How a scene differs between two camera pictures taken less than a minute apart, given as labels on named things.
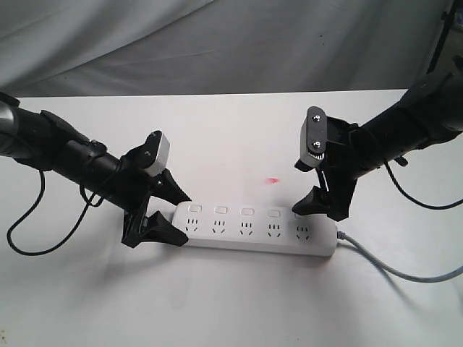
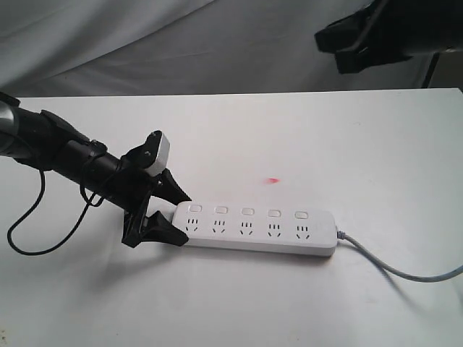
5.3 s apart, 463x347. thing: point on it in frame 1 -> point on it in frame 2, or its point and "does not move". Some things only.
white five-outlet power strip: (259, 228) does not move
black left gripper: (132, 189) does not move
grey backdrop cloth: (152, 47) does not move
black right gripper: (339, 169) -> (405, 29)
